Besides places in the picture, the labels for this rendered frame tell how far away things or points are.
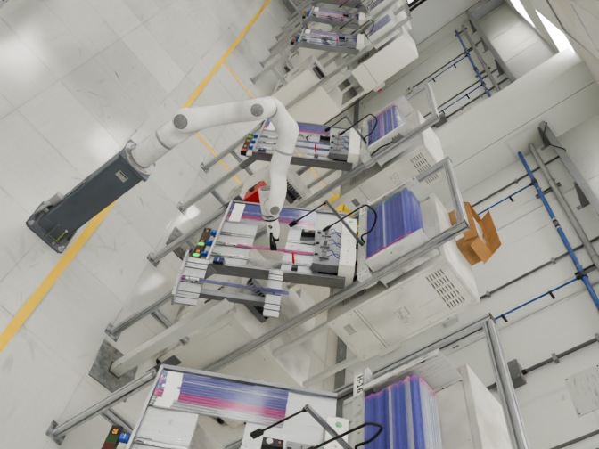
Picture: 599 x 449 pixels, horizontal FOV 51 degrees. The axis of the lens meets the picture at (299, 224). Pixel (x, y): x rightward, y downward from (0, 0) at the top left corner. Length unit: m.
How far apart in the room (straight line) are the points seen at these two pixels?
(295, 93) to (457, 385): 5.71
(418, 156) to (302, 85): 3.47
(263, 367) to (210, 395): 1.09
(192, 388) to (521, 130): 4.55
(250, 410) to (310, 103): 5.66
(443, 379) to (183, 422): 0.96
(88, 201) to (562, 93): 4.39
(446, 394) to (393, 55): 5.56
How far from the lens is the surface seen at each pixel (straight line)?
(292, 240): 3.46
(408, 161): 4.46
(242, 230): 3.53
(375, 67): 7.60
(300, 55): 9.10
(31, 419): 3.13
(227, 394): 2.55
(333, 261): 3.21
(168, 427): 2.44
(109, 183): 3.37
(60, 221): 3.59
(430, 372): 2.40
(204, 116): 3.08
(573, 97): 6.36
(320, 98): 7.72
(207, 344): 3.55
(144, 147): 3.25
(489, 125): 6.27
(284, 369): 3.58
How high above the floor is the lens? 2.37
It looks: 22 degrees down
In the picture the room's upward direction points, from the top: 57 degrees clockwise
